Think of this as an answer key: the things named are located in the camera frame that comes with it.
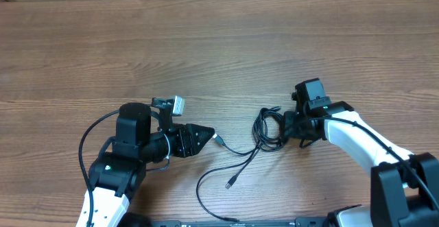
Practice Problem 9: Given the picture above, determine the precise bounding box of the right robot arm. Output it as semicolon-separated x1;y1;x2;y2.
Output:
281;78;438;227

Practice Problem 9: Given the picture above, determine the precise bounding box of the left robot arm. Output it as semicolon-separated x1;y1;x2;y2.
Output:
77;96;215;226

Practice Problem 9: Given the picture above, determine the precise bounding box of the thin black USB cable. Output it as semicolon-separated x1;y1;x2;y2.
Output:
195;133;261;223

